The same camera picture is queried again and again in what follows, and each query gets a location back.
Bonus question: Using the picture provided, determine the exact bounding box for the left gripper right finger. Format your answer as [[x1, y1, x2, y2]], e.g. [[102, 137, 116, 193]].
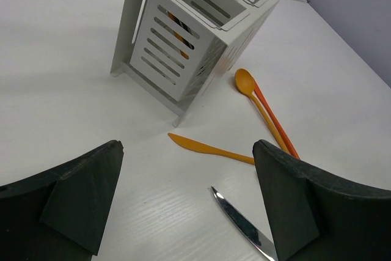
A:
[[253, 140, 390, 260]]

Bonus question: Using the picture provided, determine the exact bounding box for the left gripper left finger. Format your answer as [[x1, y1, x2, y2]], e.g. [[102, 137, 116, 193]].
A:
[[1, 140, 124, 260]]

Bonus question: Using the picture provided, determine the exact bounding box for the steel knife dark handle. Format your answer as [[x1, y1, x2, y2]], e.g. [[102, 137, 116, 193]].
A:
[[211, 186, 278, 260]]

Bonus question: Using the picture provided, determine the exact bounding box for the red-orange plastic knife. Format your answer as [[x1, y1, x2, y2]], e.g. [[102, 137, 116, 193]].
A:
[[254, 80, 300, 159]]

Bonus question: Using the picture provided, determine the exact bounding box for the yellow plastic spoon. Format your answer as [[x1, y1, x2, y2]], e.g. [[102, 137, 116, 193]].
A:
[[234, 68, 289, 153]]

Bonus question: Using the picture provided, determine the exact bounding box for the yellow-orange plastic knife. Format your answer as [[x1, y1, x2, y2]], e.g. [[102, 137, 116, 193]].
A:
[[167, 12, 189, 59]]

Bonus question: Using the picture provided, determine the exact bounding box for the yellow plastic knife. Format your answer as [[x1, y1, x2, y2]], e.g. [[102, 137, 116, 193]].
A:
[[167, 133, 255, 166]]

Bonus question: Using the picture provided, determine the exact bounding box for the white slotted utensil caddy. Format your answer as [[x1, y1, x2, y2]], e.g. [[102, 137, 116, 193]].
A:
[[111, 0, 278, 123]]

